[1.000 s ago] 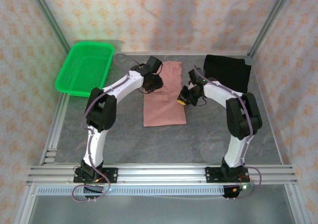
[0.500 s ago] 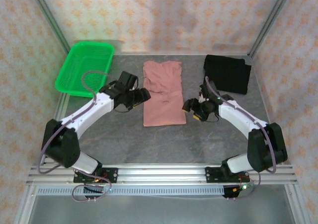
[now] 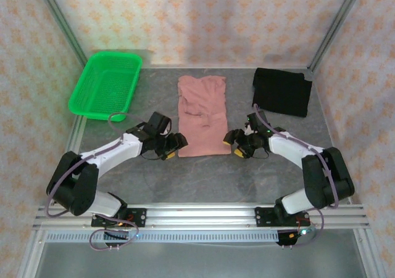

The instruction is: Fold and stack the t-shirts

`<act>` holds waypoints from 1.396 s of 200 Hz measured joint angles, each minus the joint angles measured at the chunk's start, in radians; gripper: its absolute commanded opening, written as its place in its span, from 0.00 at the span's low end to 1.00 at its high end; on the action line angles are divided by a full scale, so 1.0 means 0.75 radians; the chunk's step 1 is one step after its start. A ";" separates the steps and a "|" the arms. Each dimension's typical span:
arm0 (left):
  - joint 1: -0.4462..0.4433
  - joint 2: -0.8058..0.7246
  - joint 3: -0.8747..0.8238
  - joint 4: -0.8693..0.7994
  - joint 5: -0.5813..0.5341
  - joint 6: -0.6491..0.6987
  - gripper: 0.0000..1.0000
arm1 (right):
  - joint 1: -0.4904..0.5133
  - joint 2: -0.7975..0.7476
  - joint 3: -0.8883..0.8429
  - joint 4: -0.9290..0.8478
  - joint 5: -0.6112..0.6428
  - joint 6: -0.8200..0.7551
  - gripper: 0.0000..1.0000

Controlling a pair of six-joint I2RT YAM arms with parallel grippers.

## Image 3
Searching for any small controller board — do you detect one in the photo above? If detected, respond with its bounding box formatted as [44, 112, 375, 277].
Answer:
[294, 227, 317, 239]

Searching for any pink t-shirt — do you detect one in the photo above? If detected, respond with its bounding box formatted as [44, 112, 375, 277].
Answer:
[177, 74, 231, 158]

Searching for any green plastic basket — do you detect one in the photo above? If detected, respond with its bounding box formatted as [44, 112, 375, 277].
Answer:
[67, 51, 143, 122]

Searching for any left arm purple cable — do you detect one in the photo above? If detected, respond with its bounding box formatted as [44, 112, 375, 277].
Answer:
[46, 113, 149, 251]

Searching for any aluminium frame post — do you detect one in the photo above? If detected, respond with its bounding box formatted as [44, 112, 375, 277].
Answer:
[32, 0, 89, 68]
[308, 0, 367, 71]

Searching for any slotted grey cable tray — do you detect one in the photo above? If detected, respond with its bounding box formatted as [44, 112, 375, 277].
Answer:
[46, 231, 280, 244]

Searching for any black folded t-shirt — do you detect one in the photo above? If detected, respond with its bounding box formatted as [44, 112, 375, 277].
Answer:
[252, 67, 313, 118]

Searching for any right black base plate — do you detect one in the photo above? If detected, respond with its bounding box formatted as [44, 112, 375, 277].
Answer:
[254, 206, 310, 229]

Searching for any aluminium mounting beam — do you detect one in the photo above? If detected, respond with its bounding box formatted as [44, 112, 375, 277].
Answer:
[33, 204, 370, 230]

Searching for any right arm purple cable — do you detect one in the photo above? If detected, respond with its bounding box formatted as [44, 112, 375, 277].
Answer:
[252, 104, 340, 250]

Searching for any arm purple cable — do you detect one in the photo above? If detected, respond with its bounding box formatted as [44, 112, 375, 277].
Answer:
[252, 104, 340, 250]
[46, 113, 149, 251]

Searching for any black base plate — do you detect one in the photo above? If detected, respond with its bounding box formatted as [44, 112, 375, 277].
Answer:
[254, 206, 310, 229]
[91, 208, 148, 229]

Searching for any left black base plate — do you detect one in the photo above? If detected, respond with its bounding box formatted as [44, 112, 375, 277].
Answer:
[91, 208, 148, 229]

